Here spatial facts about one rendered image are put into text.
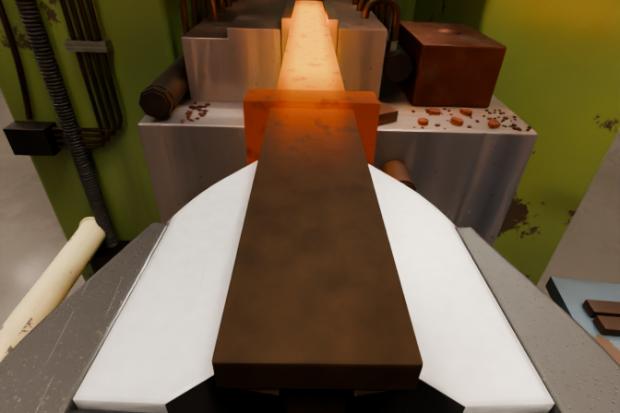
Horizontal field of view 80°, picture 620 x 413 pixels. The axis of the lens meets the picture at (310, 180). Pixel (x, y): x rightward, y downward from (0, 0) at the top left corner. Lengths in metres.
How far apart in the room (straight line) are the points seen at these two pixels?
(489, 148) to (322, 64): 0.24
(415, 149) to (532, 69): 0.29
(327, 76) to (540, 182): 0.59
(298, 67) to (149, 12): 0.39
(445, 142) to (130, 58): 0.43
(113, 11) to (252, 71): 0.24
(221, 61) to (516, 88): 0.42
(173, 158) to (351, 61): 0.20
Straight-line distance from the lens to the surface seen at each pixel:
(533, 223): 0.79
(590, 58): 0.66
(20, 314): 0.64
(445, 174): 0.40
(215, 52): 0.40
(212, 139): 0.37
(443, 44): 0.41
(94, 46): 0.59
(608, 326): 0.56
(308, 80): 0.17
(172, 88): 0.39
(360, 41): 0.39
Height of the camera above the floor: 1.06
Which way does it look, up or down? 33 degrees down
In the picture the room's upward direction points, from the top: 2 degrees clockwise
